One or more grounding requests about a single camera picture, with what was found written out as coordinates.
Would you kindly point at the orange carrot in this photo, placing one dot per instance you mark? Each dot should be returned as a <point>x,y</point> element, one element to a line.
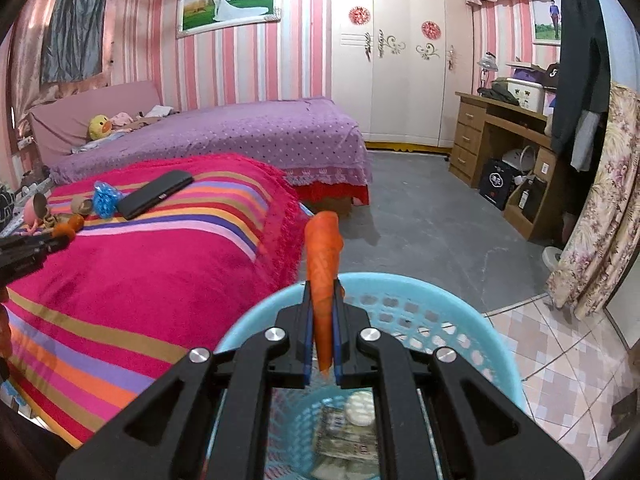
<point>322,260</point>

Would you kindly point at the blue plastic bag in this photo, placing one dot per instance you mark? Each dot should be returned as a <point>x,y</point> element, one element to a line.
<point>105,199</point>

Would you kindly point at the blue plastic laundry basket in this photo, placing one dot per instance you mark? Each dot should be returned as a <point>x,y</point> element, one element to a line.
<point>390,282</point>

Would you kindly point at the purple bag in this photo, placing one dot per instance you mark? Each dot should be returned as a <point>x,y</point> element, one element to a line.
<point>525,72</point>

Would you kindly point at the dark hanging garment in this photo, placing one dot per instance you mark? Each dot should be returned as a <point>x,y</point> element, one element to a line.
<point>580,70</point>

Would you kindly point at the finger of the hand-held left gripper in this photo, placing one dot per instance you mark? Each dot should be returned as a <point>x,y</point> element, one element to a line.
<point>25,266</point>
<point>45,245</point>

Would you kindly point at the silver snack packet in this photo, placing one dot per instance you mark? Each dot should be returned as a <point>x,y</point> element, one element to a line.
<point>345,447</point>

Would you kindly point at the white cloth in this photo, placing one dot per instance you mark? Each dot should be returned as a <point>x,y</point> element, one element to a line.
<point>159,110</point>

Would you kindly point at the black zip case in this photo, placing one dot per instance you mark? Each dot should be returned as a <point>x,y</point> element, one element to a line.
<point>155,194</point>

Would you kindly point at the white wardrobe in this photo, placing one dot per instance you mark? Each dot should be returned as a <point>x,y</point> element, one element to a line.
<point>400,85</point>

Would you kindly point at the white floor bowl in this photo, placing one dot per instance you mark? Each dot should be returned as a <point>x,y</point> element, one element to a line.
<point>552,257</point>

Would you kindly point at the framed wedding photo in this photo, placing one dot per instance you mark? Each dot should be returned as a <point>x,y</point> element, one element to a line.
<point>227,2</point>

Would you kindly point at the small framed photo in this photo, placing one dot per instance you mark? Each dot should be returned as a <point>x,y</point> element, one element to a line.
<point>545,20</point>

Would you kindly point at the dark green clothing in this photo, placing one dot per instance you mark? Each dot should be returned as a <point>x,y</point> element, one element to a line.
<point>492,91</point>

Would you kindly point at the small orange piece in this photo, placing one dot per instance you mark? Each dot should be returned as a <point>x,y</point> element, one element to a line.
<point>67,227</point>

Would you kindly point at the red round paper decoration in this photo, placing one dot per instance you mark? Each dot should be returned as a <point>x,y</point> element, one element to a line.
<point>359,15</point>
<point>431,30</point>

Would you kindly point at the purple dotted bedspread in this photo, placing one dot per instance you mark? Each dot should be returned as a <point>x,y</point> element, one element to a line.
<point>225,135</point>

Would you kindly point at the floral curtain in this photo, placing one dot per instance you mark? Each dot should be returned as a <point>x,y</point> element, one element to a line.
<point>600,200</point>

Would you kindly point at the pink mug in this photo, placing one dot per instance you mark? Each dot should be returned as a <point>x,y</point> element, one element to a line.
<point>36,210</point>

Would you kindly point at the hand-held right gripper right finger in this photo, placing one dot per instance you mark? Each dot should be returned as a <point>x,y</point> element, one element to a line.
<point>337,340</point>

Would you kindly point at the white round lid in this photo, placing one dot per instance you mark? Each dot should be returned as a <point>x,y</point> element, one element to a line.
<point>360,407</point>

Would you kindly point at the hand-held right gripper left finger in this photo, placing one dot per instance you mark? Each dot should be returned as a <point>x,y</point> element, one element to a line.
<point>308,340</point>

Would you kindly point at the grey curtain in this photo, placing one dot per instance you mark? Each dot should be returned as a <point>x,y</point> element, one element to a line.
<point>75,20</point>

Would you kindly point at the white storage box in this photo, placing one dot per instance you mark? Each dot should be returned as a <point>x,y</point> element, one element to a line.
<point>525,94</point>

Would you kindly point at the black patterned bag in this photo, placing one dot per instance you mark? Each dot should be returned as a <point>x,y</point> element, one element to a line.
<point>5,205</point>

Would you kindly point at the desk lamp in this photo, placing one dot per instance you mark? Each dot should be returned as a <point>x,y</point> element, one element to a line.
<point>486,65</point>

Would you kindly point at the pink covered headboard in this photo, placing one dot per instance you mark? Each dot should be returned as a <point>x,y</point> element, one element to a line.
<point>65,115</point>

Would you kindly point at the grey hanging shirt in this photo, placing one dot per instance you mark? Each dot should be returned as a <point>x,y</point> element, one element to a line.
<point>582,140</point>

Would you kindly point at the white fan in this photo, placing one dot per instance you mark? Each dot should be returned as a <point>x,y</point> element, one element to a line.
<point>520,160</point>

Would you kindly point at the black cap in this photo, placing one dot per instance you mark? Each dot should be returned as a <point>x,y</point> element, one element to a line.
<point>552,77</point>

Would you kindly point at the yellow duck plush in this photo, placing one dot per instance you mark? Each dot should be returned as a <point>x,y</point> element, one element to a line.
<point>100,127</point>

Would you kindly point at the black printed box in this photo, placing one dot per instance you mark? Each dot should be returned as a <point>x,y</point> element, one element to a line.
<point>497,184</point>

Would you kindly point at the wooden desk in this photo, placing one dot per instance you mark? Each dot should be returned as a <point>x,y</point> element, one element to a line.
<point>470,135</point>

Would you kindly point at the pink plush toy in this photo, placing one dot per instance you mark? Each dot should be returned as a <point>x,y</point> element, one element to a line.
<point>121,121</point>

